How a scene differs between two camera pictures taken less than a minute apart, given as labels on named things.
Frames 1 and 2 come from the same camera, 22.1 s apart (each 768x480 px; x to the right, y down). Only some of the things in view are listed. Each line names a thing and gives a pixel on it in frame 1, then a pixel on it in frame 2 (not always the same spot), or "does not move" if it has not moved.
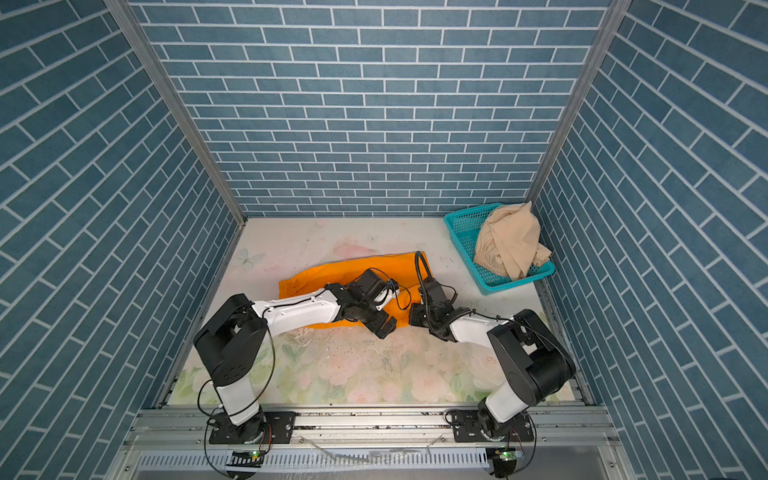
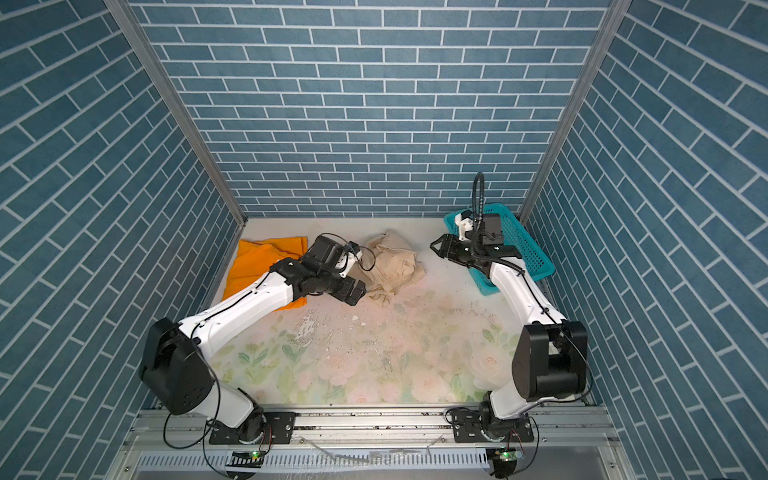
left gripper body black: (375, 318) to (341, 287)
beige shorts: (508, 241) to (388, 265)
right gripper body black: (420, 317) to (460, 252)
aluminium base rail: (164, 443) does not move
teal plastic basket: (466, 226) does not move
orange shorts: (405, 269) to (254, 259)
